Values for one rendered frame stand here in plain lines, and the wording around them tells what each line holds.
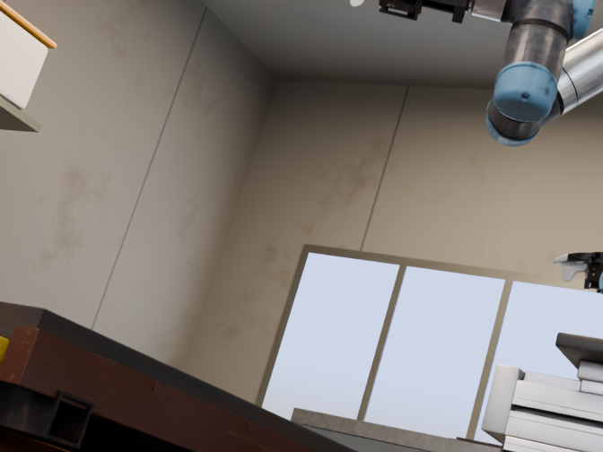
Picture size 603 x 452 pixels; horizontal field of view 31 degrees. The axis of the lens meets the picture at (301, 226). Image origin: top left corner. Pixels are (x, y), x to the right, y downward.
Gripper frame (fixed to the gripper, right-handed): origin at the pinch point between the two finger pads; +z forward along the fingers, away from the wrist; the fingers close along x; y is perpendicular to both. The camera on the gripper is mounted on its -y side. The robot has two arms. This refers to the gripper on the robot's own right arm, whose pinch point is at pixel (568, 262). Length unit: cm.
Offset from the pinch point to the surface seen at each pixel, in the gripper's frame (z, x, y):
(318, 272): 302, 139, -44
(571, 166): 196, 202, -108
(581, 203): 188, 204, -89
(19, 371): -59, -140, 49
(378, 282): 270, 154, -41
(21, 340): -58, -140, 46
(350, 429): 62, -6, 43
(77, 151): 306, -3, -67
